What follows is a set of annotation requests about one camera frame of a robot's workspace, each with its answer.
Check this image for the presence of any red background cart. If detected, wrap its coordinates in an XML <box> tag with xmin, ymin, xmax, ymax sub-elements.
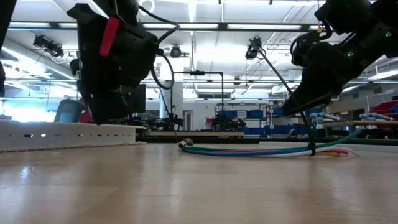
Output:
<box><xmin>79</xmin><ymin>98</ymin><xmax>91</xmax><ymax>124</ymax></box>

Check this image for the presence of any red plastic bin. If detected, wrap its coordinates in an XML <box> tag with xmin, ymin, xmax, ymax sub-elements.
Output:
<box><xmin>368</xmin><ymin>99</ymin><xmax>398</xmax><ymax>121</ymax></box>

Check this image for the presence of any black left camera cable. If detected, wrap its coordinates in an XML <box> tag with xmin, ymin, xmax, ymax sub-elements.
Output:
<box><xmin>136</xmin><ymin>4</ymin><xmax>182</xmax><ymax>91</ymax></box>

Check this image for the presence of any black overhead camera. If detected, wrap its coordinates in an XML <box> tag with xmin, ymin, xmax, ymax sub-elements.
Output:
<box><xmin>169</xmin><ymin>45</ymin><xmax>190</xmax><ymax>59</ymax></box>

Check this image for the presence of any white cable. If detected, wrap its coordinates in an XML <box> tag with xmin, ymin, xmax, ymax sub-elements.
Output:
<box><xmin>264</xmin><ymin>146</ymin><xmax>361</xmax><ymax>158</ymax></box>

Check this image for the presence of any black aluminium table frame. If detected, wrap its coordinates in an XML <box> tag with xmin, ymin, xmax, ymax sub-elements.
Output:
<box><xmin>136</xmin><ymin>136</ymin><xmax>398</xmax><ymax>147</ymax></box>

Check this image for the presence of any black ceiling camera looped cable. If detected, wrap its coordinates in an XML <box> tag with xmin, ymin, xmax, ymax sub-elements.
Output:
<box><xmin>244</xmin><ymin>36</ymin><xmax>264</xmax><ymax>60</ymax></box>

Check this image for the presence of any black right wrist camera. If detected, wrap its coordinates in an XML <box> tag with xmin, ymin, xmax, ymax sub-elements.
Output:
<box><xmin>290</xmin><ymin>29</ymin><xmax>323</xmax><ymax>68</ymax></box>

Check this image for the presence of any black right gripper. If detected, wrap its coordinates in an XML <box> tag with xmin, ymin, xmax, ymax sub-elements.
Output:
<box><xmin>282</xmin><ymin>42</ymin><xmax>368</xmax><ymax>117</ymax></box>

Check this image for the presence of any blue bin storage shelf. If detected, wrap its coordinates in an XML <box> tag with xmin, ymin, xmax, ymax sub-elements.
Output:
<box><xmin>214</xmin><ymin>101</ymin><xmax>326</xmax><ymax>138</ymax></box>

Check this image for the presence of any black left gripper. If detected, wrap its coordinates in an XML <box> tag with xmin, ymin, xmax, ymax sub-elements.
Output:
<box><xmin>85</xmin><ymin>85</ymin><xmax>137</xmax><ymax>125</ymax></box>

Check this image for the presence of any white office chair blue seat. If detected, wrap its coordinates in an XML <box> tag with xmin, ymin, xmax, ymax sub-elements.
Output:
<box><xmin>54</xmin><ymin>98</ymin><xmax>87</xmax><ymax>123</ymax></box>

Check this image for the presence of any wooden background workbench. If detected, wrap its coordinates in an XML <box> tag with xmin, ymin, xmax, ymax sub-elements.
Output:
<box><xmin>149</xmin><ymin>129</ymin><xmax>246</xmax><ymax>138</ymax></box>

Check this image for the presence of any wooden background table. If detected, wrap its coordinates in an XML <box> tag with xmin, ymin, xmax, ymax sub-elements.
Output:
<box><xmin>322</xmin><ymin>119</ymin><xmax>398</xmax><ymax>140</ymax></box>

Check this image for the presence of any green cable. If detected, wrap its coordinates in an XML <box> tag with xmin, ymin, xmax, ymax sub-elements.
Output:
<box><xmin>182</xmin><ymin>129</ymin><xmax>363</xmax><ymax>152</ymax></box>

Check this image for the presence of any red cable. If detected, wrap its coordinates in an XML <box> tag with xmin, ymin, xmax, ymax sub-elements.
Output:
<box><xmin>217</xmin><ymin>149</ymin><xmax>349</xmax><ymax>156</ymax></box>

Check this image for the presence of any white slotted cable duct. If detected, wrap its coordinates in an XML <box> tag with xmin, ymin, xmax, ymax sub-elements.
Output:
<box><xmin>0</xmin><ymin>119</ymin><xmax>147</xmax><ymax>153</ymax></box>

